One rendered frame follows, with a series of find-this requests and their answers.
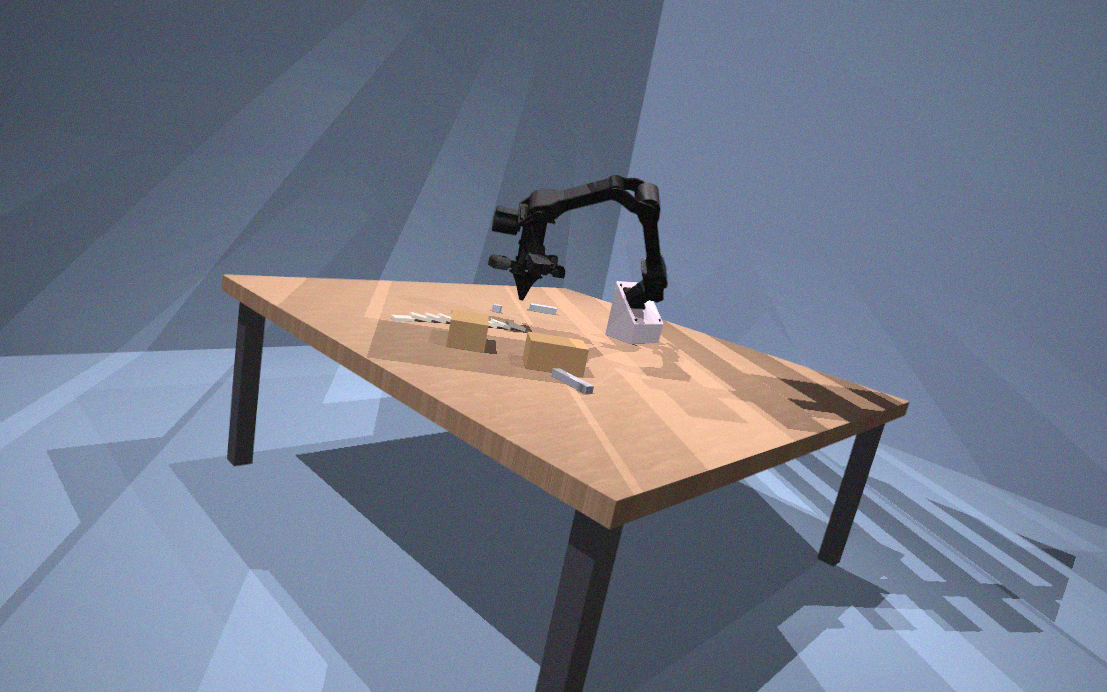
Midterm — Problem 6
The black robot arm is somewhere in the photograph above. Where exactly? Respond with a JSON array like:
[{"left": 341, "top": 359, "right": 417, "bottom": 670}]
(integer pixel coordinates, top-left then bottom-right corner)
[{"left": 492, "top": 175, "right": 668, "bottom": 309}]

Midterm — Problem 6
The brown wooden block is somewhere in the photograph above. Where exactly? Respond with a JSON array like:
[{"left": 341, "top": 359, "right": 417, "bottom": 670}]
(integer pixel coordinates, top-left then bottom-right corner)
[
  {"left": 446, "top": 309, "right": 489, "bottom": 353},
  {"left": 523, "top": 332, "right": 589, "bottom": 376}
]

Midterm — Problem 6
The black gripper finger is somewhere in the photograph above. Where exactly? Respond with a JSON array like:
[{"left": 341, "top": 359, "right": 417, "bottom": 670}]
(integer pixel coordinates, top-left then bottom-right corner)
[
  {"left": 523, "top": 271, "right": 544, "bottom": 300},
  {"left": 509, "top": 269, "right": 527, "bottom": 300}
]

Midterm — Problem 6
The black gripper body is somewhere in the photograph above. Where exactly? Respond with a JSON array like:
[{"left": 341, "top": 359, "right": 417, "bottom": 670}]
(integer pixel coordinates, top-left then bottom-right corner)
[{"left": 488, "top": 236, "right": 565, "bottom": 278}]

